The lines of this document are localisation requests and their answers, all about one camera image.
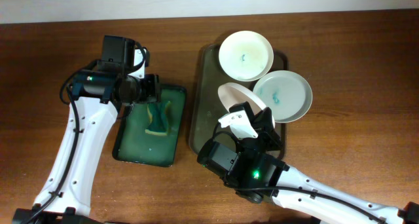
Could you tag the green yellow sponge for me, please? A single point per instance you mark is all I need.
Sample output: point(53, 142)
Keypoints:
point(158, 119)

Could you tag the brown serving tray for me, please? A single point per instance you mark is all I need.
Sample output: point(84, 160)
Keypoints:
point(208, 107)

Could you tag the dark green water tray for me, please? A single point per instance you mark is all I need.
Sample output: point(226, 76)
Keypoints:
point(134, 145)

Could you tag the white plate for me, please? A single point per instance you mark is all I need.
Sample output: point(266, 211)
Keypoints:
point(231, 94)
point(246, 56)

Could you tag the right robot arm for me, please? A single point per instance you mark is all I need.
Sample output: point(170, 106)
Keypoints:
point(256, 175)

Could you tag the white plate bottom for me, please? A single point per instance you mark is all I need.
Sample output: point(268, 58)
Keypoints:
point(231, 94)

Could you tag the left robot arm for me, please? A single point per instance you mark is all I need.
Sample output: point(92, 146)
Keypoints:
point(97, 93)

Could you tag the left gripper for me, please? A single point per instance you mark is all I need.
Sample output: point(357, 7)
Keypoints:
point(154, 93)

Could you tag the pale green plate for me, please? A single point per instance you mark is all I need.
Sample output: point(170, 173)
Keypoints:
point(286, 93)

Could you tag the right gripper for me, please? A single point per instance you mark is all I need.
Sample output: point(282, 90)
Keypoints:
point(262, 124)

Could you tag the white plate top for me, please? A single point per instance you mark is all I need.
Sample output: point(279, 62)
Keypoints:
point(246, 56)

